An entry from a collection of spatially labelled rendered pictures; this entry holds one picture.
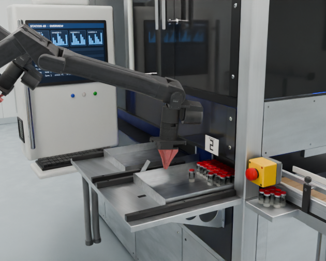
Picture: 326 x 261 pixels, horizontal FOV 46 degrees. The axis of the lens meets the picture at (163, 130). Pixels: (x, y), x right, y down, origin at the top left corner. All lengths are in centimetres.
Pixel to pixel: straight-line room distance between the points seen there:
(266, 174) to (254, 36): 42
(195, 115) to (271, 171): 29
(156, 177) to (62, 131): 72
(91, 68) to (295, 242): 99
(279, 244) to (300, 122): 46
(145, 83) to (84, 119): 98
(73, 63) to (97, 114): 101
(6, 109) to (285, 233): 560
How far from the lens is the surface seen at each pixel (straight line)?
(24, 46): 109
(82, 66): 111
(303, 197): 127
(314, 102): 144
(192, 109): 121
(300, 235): 160
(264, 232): 146
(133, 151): 181
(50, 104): 201
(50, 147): 206
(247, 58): 123
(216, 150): 141
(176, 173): 154
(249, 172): 122
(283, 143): 138
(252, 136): 128
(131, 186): 143
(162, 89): 114
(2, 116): 665
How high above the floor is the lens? 143
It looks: 15 degrees down
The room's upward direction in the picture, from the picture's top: 1 degrees counter-clockwise
